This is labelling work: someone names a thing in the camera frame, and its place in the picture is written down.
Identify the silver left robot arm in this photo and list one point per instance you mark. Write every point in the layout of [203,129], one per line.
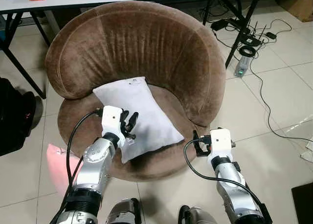
[93,170]

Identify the black power adapter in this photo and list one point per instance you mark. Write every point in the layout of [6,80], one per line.
[220,25]

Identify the black table leg frame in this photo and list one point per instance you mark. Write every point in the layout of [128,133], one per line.
[22,67]
[242,31]

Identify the black bag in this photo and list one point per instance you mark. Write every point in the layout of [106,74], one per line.
[14,116]

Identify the small black adapter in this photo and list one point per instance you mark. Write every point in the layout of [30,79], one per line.
[270,35]

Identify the white crumpled cloth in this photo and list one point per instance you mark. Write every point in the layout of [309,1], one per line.
[308,153]

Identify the cardboard box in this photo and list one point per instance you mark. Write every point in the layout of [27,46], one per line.
[298,4]

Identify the silver right robot leg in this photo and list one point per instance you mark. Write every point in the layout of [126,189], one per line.
[198,216]

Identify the grey power strip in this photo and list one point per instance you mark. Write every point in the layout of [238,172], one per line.
[242,66]

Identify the silver robot leg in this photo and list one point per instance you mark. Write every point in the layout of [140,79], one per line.
[198,216]
[122,212]

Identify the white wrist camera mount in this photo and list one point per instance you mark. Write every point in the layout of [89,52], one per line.
[220,141]
[111,119]

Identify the black router with antennas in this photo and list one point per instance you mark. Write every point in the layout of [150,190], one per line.
[253,39]

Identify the silver left robot leg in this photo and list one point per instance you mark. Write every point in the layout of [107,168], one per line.
[122,212]

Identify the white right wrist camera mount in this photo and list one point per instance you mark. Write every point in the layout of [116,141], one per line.
[220,141]

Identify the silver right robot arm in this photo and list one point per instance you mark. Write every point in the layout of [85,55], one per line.
[237,197]

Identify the black floor mat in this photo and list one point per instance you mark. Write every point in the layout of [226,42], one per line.
[303,204]

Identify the grey Little Bear pillow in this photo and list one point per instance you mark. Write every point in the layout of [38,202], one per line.
[151,116]

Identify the brown round velvet sofa chair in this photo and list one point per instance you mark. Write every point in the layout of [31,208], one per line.
[146,38]

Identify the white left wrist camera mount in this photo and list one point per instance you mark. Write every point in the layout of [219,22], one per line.
[111,119]

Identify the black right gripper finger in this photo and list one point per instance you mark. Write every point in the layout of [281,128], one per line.
[196,137]

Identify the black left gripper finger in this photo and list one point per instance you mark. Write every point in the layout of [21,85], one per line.
[133,122]
[124,119]

